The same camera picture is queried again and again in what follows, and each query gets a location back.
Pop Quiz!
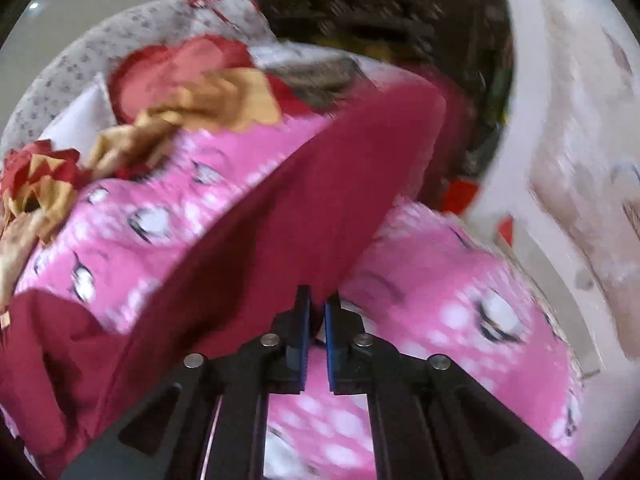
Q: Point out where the maroon garment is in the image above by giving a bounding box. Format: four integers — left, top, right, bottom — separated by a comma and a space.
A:
0, 67, 473, 467

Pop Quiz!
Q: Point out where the red and yellow quilt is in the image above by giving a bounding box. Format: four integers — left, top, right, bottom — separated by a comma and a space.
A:
0, 37, 297, 313

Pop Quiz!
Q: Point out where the white pillow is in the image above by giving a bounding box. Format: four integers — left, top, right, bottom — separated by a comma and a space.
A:
37, 72, 119, 150

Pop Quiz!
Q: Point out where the grey floral pillow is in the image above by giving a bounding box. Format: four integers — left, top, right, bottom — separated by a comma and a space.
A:
0, 0, 277, 147

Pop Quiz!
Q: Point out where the pink penguin printed blanket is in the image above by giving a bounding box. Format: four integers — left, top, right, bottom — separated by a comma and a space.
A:
0, 110, 587, 480

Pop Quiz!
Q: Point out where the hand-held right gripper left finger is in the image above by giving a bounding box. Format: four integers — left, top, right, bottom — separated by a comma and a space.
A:
60, 285, 314, 480

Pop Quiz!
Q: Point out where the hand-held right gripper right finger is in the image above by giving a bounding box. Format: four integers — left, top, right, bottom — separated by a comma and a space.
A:
324, 292, 586, 480

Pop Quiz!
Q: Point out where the dark cluttered shelf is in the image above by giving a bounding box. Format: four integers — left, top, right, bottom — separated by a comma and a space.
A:
246, 0, 517, 183

